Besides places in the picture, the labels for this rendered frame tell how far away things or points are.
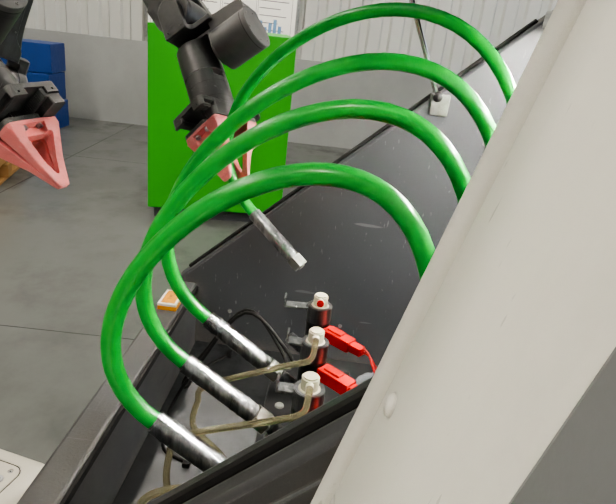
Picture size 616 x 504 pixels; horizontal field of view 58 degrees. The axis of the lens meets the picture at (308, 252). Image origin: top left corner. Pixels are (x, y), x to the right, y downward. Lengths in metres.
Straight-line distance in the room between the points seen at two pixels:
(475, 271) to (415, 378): 0.04
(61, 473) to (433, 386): 0.51
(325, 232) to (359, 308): 0.15
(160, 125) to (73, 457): 3.42
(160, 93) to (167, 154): 0.41
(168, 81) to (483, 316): 3.79
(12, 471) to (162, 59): 2.83
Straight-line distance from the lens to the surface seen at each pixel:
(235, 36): 0.77
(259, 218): 0.73
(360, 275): 0.96
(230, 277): 0.99
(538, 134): 0.18
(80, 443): 0.68
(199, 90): 0.77
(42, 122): 0.69
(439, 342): 0.19
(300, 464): 0.30
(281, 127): 0.41
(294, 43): 0.68
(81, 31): 7.67
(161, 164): 4.02
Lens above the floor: 1.39
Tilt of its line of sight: 22 degrees down
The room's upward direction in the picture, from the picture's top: 7 degrees clockwise
